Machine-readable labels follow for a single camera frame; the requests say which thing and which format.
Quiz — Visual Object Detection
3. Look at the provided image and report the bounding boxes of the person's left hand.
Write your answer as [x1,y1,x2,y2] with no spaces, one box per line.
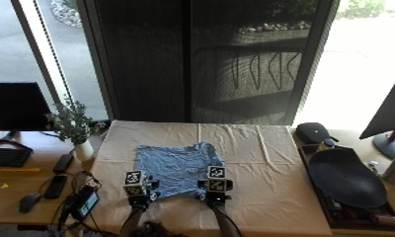
[127,176,161,212]

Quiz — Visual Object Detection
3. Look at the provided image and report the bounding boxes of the person's right hand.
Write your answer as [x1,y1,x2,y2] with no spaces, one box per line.
[196,179,236,208]

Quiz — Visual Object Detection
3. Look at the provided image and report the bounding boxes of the blue t-shirt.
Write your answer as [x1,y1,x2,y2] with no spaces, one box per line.
[135,141,227,200]

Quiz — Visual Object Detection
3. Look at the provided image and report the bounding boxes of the white marker cube, right glove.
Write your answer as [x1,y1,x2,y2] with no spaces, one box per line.
[205,165,229,194]

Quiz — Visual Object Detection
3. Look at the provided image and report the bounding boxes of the white marker cube, glove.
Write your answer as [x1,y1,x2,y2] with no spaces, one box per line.
[123,169,148,198]
[205,165,229,194]

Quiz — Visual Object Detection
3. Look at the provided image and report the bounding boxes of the white marker cube, left glove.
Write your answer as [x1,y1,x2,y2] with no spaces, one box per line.
[123,169,148,198]

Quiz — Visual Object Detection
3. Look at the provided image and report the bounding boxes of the beige tablecloth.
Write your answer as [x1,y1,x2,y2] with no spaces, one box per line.
[88,119,335,237]

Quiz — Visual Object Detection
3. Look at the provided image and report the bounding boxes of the black device with lit screen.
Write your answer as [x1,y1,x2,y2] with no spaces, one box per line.
[68,185,102,221]

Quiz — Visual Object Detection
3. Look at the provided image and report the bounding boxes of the white vase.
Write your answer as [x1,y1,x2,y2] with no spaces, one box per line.
[72,139,96,163]

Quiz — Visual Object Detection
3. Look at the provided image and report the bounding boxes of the black power brick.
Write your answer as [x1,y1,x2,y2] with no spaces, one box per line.
[51,153,75,175]

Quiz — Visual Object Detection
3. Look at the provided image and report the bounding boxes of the black phone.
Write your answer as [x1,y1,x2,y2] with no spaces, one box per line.
[43,174,68,200]

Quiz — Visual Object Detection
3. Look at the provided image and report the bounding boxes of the green leafy plant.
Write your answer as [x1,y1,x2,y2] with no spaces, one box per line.
[46,98,108,145]

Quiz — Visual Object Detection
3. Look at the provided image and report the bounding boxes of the black computer mouse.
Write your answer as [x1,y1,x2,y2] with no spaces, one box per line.
[18,192,44,214]

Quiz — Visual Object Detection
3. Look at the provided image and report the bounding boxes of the yellow pencil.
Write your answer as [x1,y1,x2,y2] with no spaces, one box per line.
[0,167,43,173]

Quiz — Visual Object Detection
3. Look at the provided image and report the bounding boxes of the dark blue oval plate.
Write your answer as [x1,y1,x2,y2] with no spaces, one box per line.
[307,146,388,209]

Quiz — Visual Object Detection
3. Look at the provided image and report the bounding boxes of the black keyboard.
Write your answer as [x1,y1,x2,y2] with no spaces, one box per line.
[0,146,34,169]

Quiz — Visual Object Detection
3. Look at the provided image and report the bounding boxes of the black monitor stand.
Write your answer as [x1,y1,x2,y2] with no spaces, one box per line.
[0,129,35,153]

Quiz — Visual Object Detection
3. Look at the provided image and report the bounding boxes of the dark wooden tray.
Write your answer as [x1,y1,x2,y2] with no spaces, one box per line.
[297,143,395,232]

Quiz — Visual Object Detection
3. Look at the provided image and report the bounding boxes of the dark mesh screen door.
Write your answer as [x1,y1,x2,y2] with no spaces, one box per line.
[75,0,341,126]

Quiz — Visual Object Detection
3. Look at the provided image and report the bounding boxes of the black computer monitor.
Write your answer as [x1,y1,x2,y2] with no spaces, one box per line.
[0,81,54,132]

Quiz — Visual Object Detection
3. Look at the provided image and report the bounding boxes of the grey round monitor base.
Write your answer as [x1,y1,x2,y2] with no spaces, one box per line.
[371,128,395,160]

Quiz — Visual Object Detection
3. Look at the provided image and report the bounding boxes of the dark monitor with red stand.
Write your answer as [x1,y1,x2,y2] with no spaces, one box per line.
[357,79,395,140]

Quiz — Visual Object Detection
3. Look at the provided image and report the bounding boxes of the black cable bundle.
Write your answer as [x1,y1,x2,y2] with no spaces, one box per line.
[39,170,103,237]

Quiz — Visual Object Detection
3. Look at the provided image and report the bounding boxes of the white window frame post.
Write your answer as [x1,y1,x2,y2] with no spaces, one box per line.
[10,0,75,104]

